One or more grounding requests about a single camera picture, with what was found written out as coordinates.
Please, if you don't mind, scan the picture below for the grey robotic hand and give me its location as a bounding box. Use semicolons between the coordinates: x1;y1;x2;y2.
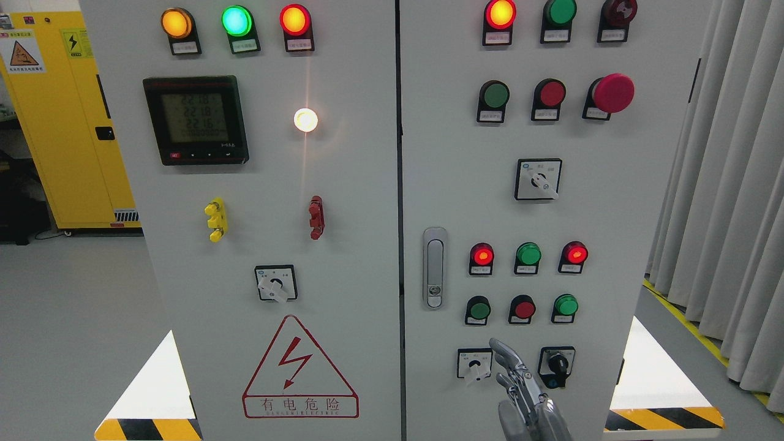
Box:
488;338;573;440

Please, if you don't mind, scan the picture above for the silver cabinet door handle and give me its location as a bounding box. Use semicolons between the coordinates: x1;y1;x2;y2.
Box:
423;227;447;309

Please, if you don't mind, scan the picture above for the red push button lower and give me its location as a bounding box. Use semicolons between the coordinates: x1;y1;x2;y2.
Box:
507;294;537;325

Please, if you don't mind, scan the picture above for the red push button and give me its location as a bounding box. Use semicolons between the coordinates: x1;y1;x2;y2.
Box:
507;294;537;325
531;78;567;122

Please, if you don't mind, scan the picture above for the green push button lower right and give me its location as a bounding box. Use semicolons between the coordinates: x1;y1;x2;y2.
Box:
551;293;579;324

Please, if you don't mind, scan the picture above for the green push button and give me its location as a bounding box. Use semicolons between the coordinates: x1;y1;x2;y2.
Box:
551;293;579;324
476;79;510;124
463;295;492;326

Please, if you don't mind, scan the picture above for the green push button lower left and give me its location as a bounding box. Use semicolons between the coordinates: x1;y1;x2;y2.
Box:
463;295;492;326

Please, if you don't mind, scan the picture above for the green light middle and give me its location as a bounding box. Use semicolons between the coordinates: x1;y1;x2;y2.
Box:
513;242;541;276

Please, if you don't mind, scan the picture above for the red lit light middle left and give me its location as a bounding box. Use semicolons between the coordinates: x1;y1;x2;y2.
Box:
469;243;495;276

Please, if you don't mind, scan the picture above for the red lit light middle right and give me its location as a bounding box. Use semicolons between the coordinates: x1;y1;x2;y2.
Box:
557;241;588;274

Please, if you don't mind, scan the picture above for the red electric hazard sticker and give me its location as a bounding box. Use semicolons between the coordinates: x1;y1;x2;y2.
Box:
243;315;360;419

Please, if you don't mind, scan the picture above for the grey curtain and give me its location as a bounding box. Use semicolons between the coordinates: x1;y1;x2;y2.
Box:
647;1;783;413

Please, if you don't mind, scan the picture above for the grey electrical control cabinet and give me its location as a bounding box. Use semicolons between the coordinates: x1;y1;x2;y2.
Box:
80;1;714;440

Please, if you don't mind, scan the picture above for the red terminal connector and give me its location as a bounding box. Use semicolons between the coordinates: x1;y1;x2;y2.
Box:
308;195;325;240

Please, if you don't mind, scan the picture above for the red push button upper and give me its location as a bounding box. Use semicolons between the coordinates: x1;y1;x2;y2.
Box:
531;78;567;122

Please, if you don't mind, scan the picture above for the green push button upper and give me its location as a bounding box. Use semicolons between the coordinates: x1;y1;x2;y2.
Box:
476;79;510;124

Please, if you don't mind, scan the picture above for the red emergency stop button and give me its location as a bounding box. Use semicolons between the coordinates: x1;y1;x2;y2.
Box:
581;73;635;122

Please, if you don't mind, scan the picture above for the yellow terminal connector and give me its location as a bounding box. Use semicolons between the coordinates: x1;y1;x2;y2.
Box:
204;197;228;243

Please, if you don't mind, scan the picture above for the white lit indicator light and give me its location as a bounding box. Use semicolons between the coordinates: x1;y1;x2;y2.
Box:
292;108;319;133

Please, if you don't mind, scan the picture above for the green indicator top right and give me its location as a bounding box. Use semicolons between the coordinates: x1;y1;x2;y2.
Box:
540;0;577;44

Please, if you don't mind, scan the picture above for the red lit indicator top right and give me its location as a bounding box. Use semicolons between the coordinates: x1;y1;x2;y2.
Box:
481;0;517;47

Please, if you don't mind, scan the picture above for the dark red buzzer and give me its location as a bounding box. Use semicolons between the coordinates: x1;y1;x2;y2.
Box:
597;0;638;43

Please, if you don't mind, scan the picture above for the black digital power meter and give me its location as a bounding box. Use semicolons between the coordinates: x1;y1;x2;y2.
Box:
143;75;249;167

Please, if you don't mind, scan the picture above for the red lit indicator light left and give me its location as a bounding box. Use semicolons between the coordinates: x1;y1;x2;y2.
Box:
279;4;315;52

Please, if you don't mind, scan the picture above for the green lit indicator light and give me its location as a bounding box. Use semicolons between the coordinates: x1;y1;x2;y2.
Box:
221;5;261;54

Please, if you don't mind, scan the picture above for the orange indicator light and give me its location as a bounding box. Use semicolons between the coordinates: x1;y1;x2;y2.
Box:
160;7;202;56

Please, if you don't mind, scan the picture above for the yellow safety cabinet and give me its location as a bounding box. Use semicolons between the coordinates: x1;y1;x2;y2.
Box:
1;11;141;232

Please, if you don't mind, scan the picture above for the black key selector switch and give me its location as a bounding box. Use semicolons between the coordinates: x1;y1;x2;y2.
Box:
537;346;576;389

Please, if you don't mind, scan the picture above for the lower white rotary switch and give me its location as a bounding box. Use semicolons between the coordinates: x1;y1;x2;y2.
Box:
456;348;493;387

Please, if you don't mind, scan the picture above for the white rotary switch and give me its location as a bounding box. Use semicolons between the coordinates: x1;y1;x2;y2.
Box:
456;348;493;387
254;263;299;303

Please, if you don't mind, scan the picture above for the upper right rotary switch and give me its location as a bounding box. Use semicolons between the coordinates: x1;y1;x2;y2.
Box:
513;158;563;201

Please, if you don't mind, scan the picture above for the left white rotary switch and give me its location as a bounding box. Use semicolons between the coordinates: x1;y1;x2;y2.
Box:
254;263;299;303

